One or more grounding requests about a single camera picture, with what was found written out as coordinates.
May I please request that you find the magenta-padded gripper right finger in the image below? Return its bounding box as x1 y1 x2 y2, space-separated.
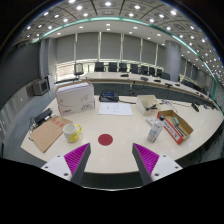
131 142 184 186

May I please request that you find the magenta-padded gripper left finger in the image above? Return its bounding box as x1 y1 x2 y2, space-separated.
40 142 92 186

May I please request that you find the clear black-capped water bottle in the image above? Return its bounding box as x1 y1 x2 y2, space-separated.
146 114 166 144

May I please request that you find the flat round red coaster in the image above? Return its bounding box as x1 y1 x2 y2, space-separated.
97 133 114 147

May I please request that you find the small white oblong box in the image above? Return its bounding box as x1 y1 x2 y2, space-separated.
145 115 157 127

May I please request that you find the brown cardboard sheet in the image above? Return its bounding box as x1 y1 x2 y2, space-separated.
29 115 74 154

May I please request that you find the open brown cardboard box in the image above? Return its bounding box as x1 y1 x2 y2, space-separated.
156 109 194 145

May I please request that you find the black clip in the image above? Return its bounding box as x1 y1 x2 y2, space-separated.
144 104 158 112

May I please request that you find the black power adapter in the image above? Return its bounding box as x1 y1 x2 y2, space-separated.
33 108 54 126

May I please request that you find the small open white box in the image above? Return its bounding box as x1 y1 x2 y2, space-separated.
135 94 162 117

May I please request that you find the white printed paper sheet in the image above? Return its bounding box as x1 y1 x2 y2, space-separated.
97 101 134 117

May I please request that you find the white paper carton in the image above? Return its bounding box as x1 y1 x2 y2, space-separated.
55 80 96 117

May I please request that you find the black desk console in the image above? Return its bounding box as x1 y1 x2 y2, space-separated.
98 89 120 103

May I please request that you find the grey box monitor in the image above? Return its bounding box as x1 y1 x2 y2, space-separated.
32 78 51 97

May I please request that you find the long curved conference desk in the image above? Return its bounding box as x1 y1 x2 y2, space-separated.
79 71 221 105

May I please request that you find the black swivel office chair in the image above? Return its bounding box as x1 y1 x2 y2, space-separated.
73 62 85 81

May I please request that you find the row of black chairs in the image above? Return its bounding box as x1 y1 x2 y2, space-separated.
93 61 172 81

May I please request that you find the group of ceiling lights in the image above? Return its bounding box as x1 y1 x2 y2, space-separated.
19 0 224 73

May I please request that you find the white mug with yellow handle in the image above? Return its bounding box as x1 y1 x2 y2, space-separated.
62 123 83 144

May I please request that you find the black cable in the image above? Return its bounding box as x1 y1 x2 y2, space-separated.
118 98 137 105

